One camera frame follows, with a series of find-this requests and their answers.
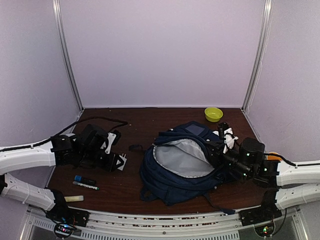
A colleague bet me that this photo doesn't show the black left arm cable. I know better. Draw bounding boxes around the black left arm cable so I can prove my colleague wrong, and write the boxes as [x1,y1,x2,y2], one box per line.
[0,117,129,152]

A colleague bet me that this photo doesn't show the navy blue student backpack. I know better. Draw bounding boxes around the navy blue student backpack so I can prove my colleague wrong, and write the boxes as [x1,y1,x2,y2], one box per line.
[139,121,236,206]

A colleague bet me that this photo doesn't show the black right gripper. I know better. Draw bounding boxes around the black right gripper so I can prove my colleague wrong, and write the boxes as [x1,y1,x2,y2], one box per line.
[203,141,253,179]

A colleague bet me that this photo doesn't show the lime green bowl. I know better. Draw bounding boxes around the lime green bowl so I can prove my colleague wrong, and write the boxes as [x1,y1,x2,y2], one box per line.
[204,107,224,123]

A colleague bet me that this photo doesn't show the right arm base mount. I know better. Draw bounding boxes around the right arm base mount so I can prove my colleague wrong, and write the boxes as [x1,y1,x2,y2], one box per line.
[239,189,282,226]

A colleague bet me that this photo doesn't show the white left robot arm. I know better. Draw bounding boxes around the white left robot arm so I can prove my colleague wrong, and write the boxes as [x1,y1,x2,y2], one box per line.
[0,124,127,222]

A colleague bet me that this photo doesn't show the patterned mug orange inside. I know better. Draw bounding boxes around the patterned mug orange inside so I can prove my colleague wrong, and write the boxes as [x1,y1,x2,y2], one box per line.
[266,152,282,161]

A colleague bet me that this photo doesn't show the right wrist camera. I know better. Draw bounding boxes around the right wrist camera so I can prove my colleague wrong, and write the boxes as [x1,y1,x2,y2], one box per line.
[217,122,239,154]

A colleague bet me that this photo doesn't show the pale yellow eraser stick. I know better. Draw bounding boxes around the pale yellow eraser stick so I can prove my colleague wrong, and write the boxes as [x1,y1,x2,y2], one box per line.
[64,195,84,203]

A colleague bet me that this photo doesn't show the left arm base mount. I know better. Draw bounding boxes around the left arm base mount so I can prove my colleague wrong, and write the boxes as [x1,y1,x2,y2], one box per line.
[44,189,90,227]

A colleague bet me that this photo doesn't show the white marker pen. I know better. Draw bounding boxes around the white marker pen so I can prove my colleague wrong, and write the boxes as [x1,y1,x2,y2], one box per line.
[72,181,100,191]

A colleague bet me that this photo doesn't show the front aluminium rail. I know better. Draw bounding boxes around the front aluminium rail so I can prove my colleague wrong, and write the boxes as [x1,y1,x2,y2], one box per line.
[22,197,308,240]

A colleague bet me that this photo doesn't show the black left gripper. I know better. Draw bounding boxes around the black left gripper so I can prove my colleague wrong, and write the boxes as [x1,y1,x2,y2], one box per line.
[78,149,123,172]

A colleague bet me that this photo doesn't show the blue cap black marker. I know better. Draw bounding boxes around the blue cap black marker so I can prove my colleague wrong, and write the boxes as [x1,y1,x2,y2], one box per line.
[74,175,97,186]

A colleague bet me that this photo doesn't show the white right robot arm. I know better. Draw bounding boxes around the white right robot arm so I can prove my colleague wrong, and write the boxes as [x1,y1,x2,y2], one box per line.
[205,137,320,221]

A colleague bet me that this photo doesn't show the white power adapter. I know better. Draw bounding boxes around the white power adapter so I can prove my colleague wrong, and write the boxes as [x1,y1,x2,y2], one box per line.
[116,153,127,171]

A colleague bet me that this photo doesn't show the aluminium frame post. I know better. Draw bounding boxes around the aluminium frame post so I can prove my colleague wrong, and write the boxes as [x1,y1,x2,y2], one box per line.
[241,0,274,114]
[52,0,84,113]

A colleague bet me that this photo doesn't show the left aluminium frame post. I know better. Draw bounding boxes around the left aluminium frame post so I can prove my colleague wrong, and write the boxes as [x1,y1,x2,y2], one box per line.
[52,0,84,113]

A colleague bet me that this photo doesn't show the right aluminium frame post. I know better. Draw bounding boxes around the right aluminium frame post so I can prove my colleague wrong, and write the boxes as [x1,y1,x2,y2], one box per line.
[241,0,274,114]

